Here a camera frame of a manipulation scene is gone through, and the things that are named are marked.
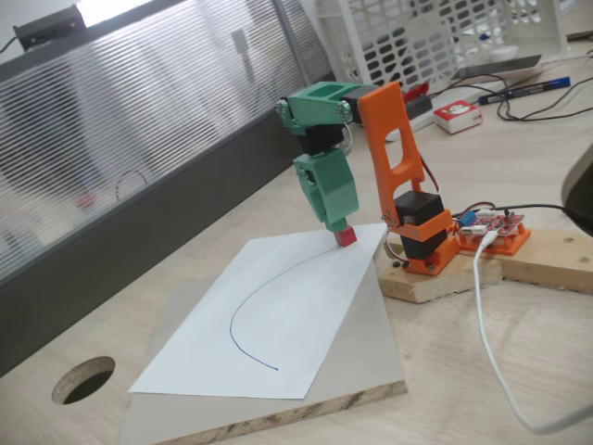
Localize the white paper sheet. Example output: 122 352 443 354
128 222 389 401

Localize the white plastic basket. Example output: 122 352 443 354
317 0 570 140

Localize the ribbed glass desk partition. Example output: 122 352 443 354
0 0 347 379

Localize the red cube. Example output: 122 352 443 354
334 226 358 248

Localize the black rectangular block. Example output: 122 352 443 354
403 95 435 121

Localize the white USB cable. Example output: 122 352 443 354
472 231 593 436

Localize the wooden base plank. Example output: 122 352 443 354
502 225 593 294

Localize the red plastic clip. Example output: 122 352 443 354
401 83 432 102

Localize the orange circuit board holder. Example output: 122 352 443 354
456 221 533 257

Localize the thin black cable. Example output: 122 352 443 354
447 73 593 122

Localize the red and white small box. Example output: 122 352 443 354
433 99 483 135

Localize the upper arm servo wire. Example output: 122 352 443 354
418 157 444 194

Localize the black box device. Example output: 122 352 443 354
12 4 87 50

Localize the black power cable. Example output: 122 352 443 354
498 203 593 235

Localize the wooden base block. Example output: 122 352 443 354
377 238 505 305

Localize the base servo wire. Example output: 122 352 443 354
382 229 410 271

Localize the grey chipboard panel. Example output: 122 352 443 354
119 261 409 445

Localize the dark flat smartphone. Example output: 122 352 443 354
449 54 543 83

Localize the red controller circuit board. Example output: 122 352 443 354
456 209 527 238

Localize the blue marker pen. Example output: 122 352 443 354
476 76 572 106

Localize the grey rounded object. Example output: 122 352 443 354
560 142 593 219

